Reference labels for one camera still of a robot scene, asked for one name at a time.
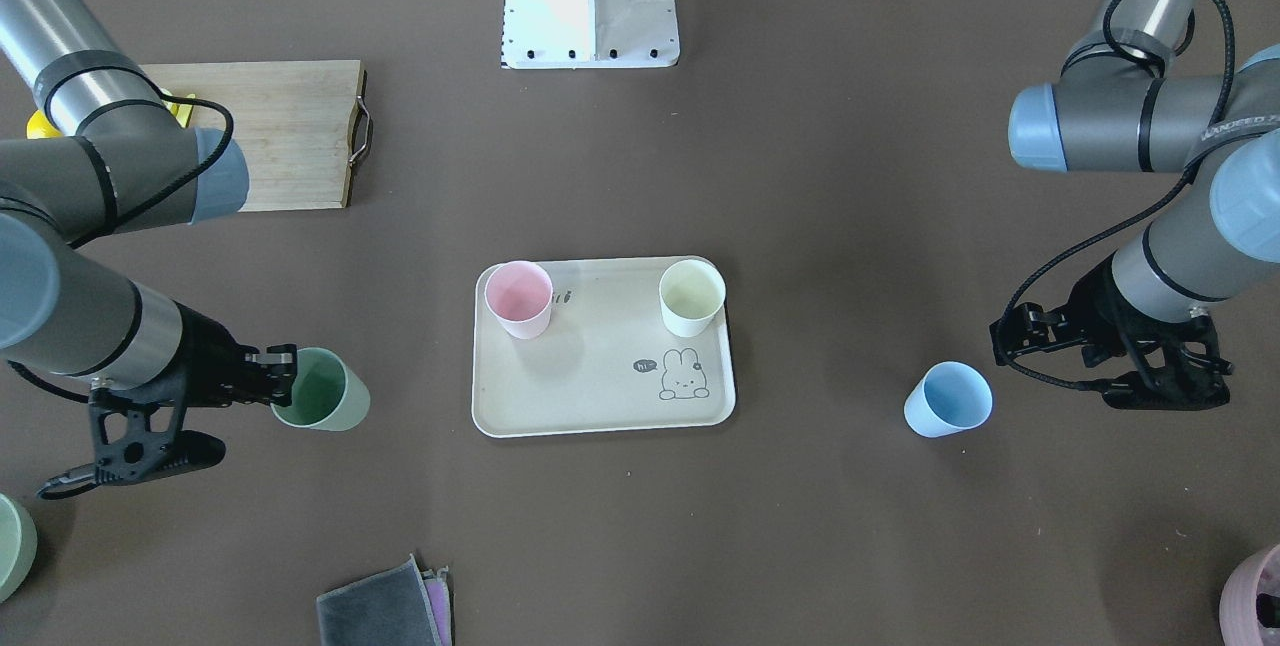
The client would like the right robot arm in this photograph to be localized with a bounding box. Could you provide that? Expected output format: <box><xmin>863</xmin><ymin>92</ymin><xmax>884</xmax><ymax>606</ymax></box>
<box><xmin>1</xmin><ymin>0</ymin><xmax>298</xmax><ymax>500</ymax></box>

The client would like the blue plastic cup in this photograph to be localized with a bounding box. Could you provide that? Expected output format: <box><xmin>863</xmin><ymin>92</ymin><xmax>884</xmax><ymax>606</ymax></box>
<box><xmin>904</xmin><ymin>362</ymin><xmax>995</xmax><ymax>437</ymax></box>

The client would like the cream rabbit tray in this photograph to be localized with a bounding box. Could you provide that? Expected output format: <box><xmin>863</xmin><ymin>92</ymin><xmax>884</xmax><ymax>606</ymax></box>
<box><xmin>471</xmin><ymin>257</ymin><xmax>737</xmax><ymax>437</ymax></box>

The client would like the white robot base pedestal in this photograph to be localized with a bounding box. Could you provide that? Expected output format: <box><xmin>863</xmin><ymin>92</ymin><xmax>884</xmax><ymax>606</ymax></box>
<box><xmin>500</xmin><ymin>0</ymin><xmax>681</xmax><ymax>69</ymax></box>

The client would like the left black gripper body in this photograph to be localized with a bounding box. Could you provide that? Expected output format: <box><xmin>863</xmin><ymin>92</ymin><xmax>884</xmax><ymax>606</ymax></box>
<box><xmin>989</xmin><ymin>260</ymin><xmax>1234</xmax><ymax>412</ymax></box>

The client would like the green plastic cup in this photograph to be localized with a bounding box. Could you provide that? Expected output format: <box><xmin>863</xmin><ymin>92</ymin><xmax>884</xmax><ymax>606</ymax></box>
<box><xmin>270</xmin><ymin>347</ymin><xmax>371</xmax><ymax>432</ymax></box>

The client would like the light green bowl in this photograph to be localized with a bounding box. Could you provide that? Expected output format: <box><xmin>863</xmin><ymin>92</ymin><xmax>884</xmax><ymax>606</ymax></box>
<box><xmin>1</xmin><ymin>494</ymin><xmax>38</xmax><ymax>603</ymax></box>

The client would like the pink ice bowl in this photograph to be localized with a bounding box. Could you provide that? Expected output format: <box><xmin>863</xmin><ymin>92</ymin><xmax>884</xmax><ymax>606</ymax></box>
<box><xmin>1219</xmin><ymin>545</ymin><xmax>1279</xmax><ymax>645</ymax></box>

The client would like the grey folded cloth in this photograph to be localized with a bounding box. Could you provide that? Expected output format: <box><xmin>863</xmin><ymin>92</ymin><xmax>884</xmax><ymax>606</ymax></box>
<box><xmin>316</xmin><ymin>556</ymin><xmax>454</xmax><ymax>645</ymax></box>

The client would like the cream plastic cup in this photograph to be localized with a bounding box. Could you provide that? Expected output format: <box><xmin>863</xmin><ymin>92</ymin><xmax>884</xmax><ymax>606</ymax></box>
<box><xmin>658</xmin><ymin>258</ymin><xmax>727</xmax><ymax>339</ymax></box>

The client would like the pink plastic cup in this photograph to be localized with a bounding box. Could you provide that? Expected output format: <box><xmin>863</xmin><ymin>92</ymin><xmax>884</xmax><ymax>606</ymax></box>
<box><xmin>484</xmin><ymin>260</ymin><xmax>554</xmax><ymax>340</ymax></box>

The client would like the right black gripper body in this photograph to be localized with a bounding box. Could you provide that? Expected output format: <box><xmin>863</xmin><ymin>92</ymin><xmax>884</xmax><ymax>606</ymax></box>
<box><xmin>37</xmin><ymin>304</ymin><xmax>266</xmax><ymax>501</ymax></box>

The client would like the yellow lemon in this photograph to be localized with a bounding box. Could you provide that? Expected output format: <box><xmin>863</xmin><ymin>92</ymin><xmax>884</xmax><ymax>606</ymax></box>
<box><xmin>26</xmin><ymin>110</ymin><xmax>64</xmax><ymax>139</ymax></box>

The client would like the wooden cutting board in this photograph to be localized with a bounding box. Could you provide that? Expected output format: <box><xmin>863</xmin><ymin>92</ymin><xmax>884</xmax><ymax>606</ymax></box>
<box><xmin>142</xmin><ymin>61</ymin><xmax>371</xmax><ymax>212</ymax></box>

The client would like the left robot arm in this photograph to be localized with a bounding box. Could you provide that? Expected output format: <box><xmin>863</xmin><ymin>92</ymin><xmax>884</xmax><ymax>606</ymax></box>
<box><xmin>273</xmin><ymin>0</ymin><xmax>1219</xmax><ymax>417</ymax></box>

